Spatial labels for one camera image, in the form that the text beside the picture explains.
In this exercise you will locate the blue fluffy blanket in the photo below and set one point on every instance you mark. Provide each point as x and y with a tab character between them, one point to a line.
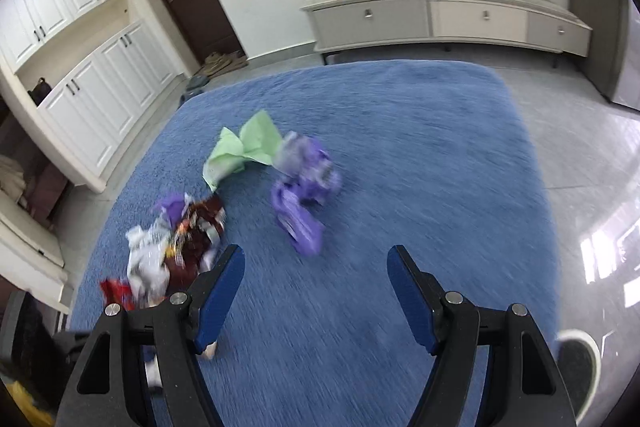
400	157

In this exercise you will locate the grey white television cabinet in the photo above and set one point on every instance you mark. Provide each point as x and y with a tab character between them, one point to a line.
380	19

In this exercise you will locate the beige cloth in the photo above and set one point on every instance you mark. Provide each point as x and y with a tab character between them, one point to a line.
11	179

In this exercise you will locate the grey slippers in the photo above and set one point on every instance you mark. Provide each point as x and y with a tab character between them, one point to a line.
196	88

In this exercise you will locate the maroon snack wrapper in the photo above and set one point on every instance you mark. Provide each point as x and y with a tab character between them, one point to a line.
200	212

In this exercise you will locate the mauve cushion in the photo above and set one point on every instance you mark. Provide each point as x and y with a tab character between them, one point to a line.
47	192

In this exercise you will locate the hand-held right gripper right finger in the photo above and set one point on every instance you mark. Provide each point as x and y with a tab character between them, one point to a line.
410	297

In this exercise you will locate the red wrapper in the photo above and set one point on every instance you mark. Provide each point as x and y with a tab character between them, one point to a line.
115	291

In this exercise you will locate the white bench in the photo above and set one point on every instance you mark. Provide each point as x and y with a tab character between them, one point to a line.
25	242

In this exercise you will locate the green paper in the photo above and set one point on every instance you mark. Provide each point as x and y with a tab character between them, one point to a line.
250	142

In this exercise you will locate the white wrapper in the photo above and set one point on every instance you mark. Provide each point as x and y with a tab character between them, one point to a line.
145	262

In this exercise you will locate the black bag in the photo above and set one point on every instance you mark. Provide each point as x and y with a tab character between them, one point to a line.
39	93

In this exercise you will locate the small purple wrapper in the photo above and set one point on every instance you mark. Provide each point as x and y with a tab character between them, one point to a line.
170	207

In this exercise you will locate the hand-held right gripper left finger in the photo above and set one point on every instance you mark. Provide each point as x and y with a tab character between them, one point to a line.
220	302

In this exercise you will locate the beige shoes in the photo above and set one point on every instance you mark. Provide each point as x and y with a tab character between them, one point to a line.
220	62

